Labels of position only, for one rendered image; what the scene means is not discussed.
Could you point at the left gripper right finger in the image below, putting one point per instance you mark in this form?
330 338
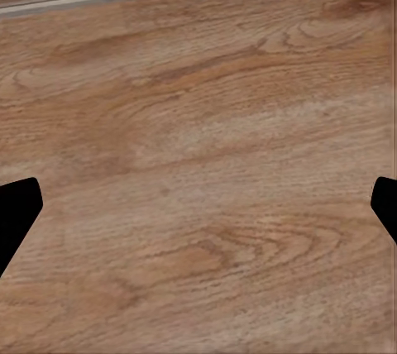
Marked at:
384 203

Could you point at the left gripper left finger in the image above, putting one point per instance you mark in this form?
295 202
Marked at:
20 204

